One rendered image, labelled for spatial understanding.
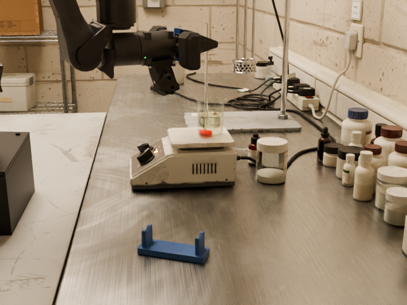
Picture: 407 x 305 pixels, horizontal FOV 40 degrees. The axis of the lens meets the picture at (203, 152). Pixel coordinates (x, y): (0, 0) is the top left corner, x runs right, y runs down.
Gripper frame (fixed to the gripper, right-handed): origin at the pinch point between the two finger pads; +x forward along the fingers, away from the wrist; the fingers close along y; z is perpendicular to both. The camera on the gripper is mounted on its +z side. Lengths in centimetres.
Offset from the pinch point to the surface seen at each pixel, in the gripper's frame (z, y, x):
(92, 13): 7, -246, 42
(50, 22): 12, -255, 18
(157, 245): 25.2, 25.3, -18.3
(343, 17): -1, -37, 62
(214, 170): 22.6, 5.4, 0.5
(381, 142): 17.9, 16.8, 29.8
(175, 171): 22.5, 3.2, -6.5
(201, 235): 23.0, 29.1, -13.1
